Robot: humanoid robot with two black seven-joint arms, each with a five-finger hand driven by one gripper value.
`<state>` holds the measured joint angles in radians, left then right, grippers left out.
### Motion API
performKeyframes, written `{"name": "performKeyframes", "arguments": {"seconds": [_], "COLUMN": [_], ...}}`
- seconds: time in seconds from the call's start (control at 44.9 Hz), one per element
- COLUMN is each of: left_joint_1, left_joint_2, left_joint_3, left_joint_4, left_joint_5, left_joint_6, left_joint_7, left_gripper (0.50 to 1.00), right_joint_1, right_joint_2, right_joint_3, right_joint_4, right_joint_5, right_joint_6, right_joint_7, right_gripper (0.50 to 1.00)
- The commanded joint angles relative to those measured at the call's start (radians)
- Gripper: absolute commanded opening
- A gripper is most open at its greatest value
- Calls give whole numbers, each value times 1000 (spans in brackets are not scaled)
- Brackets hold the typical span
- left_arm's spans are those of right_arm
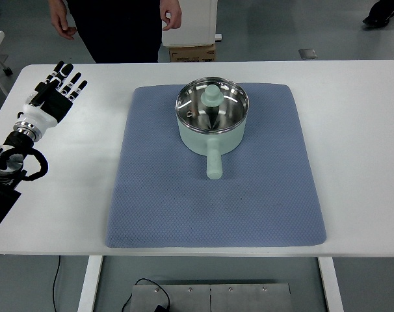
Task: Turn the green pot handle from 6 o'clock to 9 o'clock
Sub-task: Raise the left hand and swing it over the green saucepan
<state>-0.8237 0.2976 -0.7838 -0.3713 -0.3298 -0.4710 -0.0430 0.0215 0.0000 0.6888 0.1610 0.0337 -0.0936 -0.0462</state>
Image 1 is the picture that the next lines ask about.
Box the mint green pot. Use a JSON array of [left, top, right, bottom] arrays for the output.
[[176, 116, 246, 179]]

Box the black floor cable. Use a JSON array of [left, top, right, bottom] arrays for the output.
[[52, 255, 62, 312]]

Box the cardboard box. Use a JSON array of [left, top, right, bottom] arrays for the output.
[[168, 44, 217, 62]]

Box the glass lid with green knob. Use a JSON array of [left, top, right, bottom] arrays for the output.
[[176, 77, 249, 134]]

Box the blue textured mat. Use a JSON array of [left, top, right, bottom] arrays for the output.
[[105, 83, 326, 248]]

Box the white cabinet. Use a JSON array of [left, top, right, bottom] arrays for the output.
[[162, 0, 218, 47]]

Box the person in dark clothes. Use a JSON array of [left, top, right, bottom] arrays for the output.
[[64, 1, 164, 64]]

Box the left white table leg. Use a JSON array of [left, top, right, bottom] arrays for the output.
[[77, 255, 104, 312]]

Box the black power cable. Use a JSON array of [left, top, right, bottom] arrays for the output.
[[120, 278, 172, 312]]

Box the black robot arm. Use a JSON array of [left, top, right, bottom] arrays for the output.
[[0, 61, 87, 224]]

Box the white table leg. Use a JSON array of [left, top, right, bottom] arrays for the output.
[[77, 255, 104, 312], [318, 257, 344, 312]]

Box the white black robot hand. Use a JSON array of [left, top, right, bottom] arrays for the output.
[[14, 61, 87, 141]]

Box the metal base plate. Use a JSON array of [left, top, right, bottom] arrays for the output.
[[129, 283, 293, 311]]

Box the right white table leg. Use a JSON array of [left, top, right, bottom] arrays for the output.
[[318, 257, 344, 312]]

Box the floor outlet plate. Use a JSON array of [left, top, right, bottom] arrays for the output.
[[298, 49, 318, 60]]

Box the person's left hand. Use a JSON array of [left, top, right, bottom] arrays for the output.
[[160, 0, 182, 31]]

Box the person's right hand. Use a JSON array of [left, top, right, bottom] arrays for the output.
[[47, 0, 77, 40]]

